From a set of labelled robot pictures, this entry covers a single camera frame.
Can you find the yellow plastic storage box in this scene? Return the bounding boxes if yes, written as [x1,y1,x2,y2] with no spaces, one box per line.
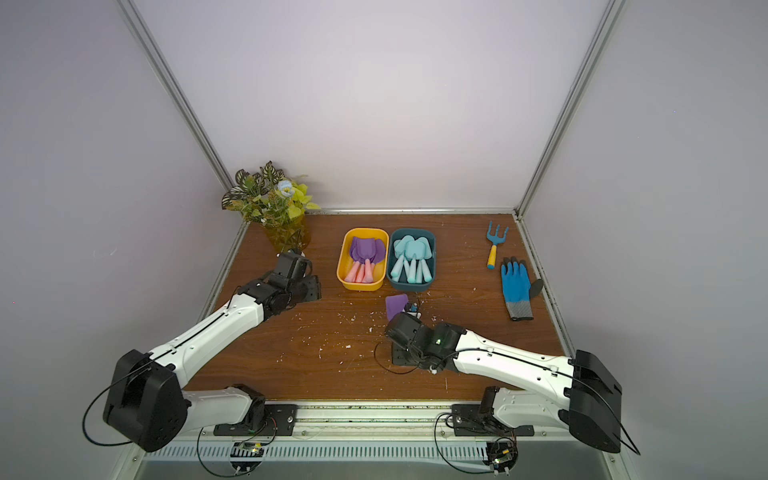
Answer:
[336,227,390,292]

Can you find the dark teal storage box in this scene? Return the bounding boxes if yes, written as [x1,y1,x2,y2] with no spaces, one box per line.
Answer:
[385,228,437,293]

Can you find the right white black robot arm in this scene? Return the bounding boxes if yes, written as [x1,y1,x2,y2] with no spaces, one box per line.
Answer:
[385,313,632,453]

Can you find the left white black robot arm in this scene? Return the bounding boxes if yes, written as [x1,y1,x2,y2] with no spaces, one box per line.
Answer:
[103,251,321,452]

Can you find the potted green plant vase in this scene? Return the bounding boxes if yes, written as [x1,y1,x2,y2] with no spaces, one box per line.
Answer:
[221,161,321,252]

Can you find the blue grey garden glove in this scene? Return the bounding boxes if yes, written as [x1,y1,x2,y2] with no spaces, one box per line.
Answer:
[501,257,544,321]

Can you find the blue yellow garden rake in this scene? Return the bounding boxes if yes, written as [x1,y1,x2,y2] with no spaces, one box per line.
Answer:
[486,221,509,270]

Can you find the right circuit board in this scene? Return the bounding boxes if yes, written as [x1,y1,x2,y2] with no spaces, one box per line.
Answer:
[484,437,519,476]

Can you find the circuit board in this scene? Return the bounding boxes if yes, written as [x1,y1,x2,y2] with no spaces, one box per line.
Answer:
[229,441,266,476]
[484,437,519,476]

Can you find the left circuit board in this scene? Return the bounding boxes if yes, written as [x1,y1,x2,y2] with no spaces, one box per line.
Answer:
[229,441,266,476]

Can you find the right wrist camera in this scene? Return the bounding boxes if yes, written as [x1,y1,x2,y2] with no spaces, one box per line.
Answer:
[403,303,421,318]

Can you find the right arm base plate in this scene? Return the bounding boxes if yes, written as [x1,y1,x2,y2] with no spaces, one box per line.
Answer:
[447,403,535,437]

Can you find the aluminium front rail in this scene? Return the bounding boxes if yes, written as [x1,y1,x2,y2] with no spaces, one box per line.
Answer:
[128,399,622,444]

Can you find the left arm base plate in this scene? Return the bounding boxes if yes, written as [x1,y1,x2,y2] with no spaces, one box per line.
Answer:
[213,403,298,437]

